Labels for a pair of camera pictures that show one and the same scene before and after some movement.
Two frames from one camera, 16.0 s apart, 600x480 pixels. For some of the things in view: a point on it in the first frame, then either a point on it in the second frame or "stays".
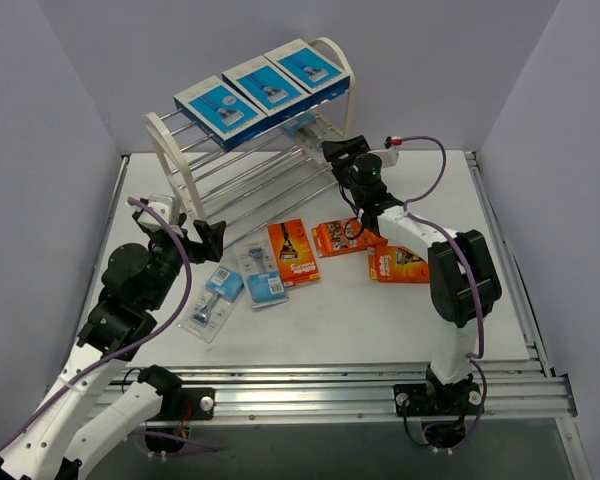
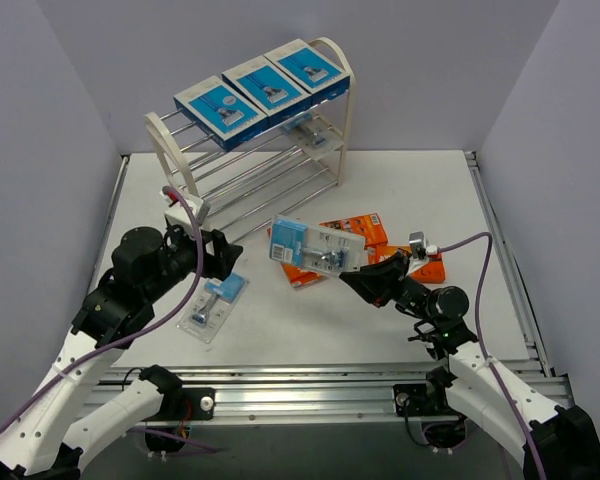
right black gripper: [343, 155] to [389, 280]
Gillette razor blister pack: [265, 283] to [314, 248]
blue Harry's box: [316, 72] stays
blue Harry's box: [220, 112] stays
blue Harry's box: [269, 88] stays
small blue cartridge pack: [223, 288] stays
